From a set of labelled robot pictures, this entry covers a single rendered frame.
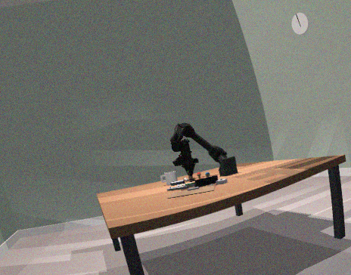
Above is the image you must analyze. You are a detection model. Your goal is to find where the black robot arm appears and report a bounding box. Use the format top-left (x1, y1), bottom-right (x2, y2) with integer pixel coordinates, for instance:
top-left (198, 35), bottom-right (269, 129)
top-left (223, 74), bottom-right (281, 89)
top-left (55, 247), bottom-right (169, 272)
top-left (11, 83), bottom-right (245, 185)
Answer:
top-left (170, 123), bottom-right (227, 166)

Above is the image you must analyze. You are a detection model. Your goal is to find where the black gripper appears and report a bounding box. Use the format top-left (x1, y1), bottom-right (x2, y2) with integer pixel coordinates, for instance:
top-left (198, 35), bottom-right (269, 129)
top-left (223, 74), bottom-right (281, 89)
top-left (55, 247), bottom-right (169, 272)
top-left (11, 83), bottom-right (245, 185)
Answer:
top-left (180, 150), bottom-right (199, 176)

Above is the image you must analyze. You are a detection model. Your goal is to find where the grey cup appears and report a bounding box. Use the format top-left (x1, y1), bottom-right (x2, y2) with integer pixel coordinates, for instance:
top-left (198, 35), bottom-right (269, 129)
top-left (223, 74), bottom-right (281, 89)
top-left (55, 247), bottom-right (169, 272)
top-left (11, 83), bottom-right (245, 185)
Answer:
top-left (160, 171), bottom-right (178, 185)

